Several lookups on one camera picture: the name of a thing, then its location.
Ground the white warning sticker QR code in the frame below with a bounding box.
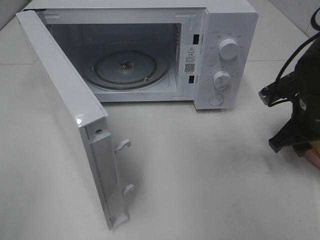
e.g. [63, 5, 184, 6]
[183, 45, 199, 74]

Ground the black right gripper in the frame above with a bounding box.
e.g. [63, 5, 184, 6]
[268, 87, 320, 157]

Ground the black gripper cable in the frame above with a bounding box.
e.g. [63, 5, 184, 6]
[264, 1, 320, 108]

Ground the white microwave oven body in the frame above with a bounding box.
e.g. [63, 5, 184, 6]
[21, 0, 258, 110]

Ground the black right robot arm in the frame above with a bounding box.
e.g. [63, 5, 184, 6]
[260, 39, 320, 157]

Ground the white timer knob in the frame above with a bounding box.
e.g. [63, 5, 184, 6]
[213, 71, 232, 89]

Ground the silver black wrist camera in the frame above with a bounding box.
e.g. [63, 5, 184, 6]
[258, 72, 301, 107]

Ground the pink round plate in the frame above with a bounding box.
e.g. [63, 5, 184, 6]
[304, 141, 320, 169]

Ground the glass microwave turntable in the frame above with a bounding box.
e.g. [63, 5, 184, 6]
[83, 50, 171, 91]

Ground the white microwave door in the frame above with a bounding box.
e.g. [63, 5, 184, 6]
[16, 10, 135, 230]

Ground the upper white power knob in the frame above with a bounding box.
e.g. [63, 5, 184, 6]
[218, 38, 239, 60]

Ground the round white door-release button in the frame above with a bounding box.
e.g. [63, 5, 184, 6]
[208, 94, 224, 107]

